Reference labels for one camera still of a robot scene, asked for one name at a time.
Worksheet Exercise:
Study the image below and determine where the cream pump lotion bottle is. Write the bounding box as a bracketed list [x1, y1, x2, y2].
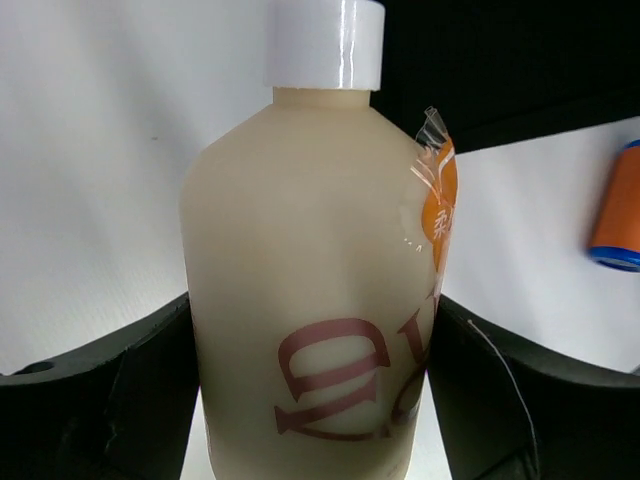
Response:
[180, 1, 458, 479]

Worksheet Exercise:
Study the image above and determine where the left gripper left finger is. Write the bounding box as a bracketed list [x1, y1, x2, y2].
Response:
[1, 295, 199, 479]

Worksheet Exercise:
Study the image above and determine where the orange spray bottle blue cap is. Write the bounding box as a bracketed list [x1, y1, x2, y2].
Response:
[587, 140, 639, 273]

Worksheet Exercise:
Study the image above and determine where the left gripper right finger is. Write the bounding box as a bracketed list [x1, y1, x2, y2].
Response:
[427, 297, 639, 479]

